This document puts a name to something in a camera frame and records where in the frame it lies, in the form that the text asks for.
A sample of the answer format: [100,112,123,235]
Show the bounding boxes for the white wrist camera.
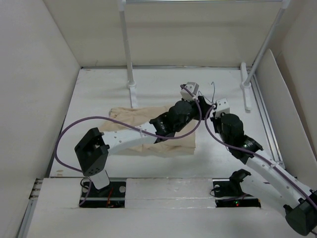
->
[180,82,199,102]
[213,98,230,119]

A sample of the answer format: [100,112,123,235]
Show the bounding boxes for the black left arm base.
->
[79,178,126,209]

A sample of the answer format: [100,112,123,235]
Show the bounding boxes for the white clothes rack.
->
[117,0,291,112]

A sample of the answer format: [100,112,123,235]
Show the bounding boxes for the light blue wire hanger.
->
[198,81,215,105]

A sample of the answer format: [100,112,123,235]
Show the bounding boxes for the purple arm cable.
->
[54,84,215,206]
[204,105,317,211]

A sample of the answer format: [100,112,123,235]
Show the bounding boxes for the beige trousers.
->
[109,105,196,155]

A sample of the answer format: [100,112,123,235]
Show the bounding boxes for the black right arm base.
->
[210,178,261,208]

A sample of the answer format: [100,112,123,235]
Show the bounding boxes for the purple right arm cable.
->
[204,105,317,211]

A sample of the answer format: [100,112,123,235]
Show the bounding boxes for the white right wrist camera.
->
[213,98,230,119]

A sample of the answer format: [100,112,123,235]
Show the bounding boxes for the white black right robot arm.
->
[205,112,317,236]

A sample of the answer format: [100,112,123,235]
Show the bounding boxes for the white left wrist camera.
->
[180,82,199,102]

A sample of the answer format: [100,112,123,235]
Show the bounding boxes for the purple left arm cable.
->
[54,84,215,206]

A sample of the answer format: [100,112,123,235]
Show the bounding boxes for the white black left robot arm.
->
[74,96,211,197]

